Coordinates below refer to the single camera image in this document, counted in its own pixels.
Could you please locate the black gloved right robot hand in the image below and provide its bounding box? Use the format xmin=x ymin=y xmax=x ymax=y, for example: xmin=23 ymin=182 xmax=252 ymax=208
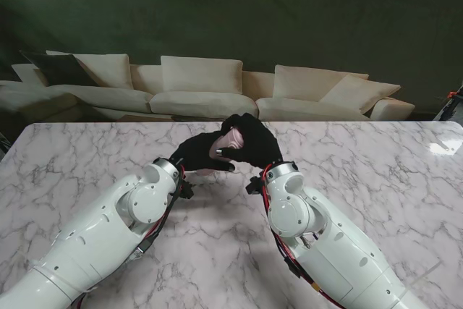
xmin=216 ymin=112 xmax=284 ymax=171

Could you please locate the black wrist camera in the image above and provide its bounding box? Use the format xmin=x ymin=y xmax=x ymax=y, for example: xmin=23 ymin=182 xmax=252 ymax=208
xmin=179 ymin=177 xmax=197 ymax=200
xmin=245 ymin=174 xmax=266 ymax=196

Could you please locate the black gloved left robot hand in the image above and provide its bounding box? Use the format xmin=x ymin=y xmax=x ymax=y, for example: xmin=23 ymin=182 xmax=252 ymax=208
xmin=169 ymin=129 xmax=237 ymax=173

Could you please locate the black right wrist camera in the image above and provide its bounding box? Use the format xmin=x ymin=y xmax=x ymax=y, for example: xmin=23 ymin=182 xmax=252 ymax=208
xmin=245 ymin=174 xmax=266 ymax=196

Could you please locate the red-black left arm cable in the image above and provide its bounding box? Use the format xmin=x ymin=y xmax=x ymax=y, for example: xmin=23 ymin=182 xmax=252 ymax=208
xmin=72 ymin=166 xmax=190 ymax=309

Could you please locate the pink thermos body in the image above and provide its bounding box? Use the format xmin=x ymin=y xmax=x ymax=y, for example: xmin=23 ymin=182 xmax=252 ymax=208
xmin=197 ymin=135 xmax=232 ymax=176

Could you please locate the red-black right arm cable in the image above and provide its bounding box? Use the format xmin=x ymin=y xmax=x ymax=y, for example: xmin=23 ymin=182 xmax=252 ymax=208
xmin=260 ymin=167 xmax=349 ymax=309

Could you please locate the red-black arm cable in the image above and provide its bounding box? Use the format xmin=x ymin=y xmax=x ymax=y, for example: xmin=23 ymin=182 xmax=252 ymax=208
xmin=72 ymin=166 xmax=190 ymax=309
xmin=260 ymin=167 xmax=349 ymax=309

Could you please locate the dark grey throw pillow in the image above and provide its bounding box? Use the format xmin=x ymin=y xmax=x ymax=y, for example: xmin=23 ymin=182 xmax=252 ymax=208
xmin=20 ymin=50 xmax=99 ymax=88

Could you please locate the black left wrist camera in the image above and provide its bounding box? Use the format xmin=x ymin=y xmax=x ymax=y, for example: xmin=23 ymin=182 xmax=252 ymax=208
xmin=179 ymin=177 xmax=197 ymax=200

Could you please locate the cream fabric sofa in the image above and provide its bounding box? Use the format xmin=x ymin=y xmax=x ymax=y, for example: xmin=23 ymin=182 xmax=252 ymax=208
xmin=0 ymin=50 xmax=417 ymax=122

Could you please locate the cream sofa seat cushion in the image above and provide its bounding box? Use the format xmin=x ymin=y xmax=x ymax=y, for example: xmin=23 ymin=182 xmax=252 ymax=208
xmin=255 ymin=97 xmax=373 ymax=122
xmin=46 ymin=84 xmax=155 ymax=115
xmin=149 ymin=91 xmax=260 ymax=122

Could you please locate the cream sofa back pillow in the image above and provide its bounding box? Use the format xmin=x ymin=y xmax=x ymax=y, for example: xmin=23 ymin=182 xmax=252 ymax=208
xmin=319 ymin=74 xmax=402 ymax=115
xmin=160 ymin=55 xmax=244 ymax=95
xmin=271 ymin=64 xmax=370 ymax=101
xmin=46 ymin=50 xmax=135 ymax=90

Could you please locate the black stand with orange clip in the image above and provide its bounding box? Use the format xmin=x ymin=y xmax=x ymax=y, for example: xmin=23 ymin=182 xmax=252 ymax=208
xmin=432 ymin=84 xmax=463 ymax=122

